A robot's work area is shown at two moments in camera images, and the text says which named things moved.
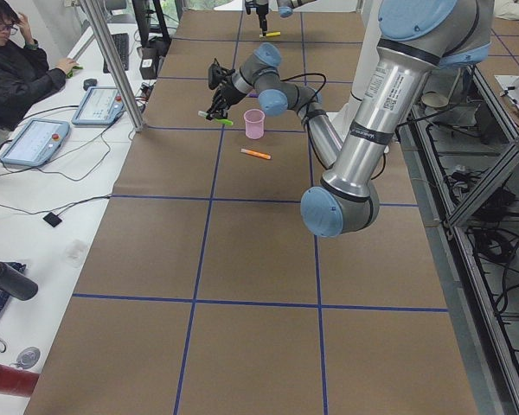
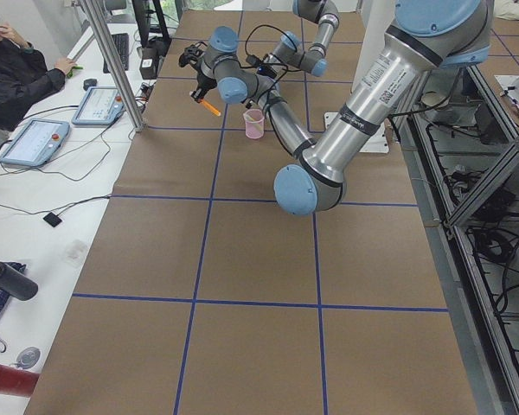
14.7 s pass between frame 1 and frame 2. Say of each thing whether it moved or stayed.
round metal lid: stayed
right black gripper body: moved
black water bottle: stayed
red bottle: stayed
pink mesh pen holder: stayed
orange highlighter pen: moved
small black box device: stayed
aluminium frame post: stayed
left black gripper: moved
